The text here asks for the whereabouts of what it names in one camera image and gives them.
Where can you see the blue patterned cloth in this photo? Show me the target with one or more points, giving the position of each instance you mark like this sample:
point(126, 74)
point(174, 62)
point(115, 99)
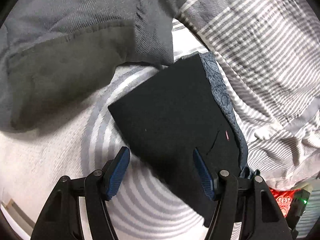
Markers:
point(220, 87)

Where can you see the red embroidered cushion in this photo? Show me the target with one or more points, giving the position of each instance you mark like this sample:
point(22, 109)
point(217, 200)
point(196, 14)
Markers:
point(282, 200)

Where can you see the black pants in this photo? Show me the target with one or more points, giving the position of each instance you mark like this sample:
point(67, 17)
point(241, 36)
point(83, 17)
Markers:
point(162, 117)

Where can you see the grey garment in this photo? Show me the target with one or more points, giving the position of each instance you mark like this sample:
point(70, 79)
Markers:
point(75, 30)

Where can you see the white bed sheet grey rings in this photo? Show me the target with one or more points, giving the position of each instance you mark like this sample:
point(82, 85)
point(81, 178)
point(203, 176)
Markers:
point(62, 155)

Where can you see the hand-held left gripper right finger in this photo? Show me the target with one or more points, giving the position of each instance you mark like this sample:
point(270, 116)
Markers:
point(203, 177)

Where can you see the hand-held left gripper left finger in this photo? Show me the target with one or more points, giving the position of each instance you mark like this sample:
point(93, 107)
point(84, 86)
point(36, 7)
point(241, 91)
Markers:
point(117, 175)

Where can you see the grey striped white duvet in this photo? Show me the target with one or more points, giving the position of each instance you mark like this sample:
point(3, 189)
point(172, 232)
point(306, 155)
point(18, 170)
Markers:
point(262, 55)

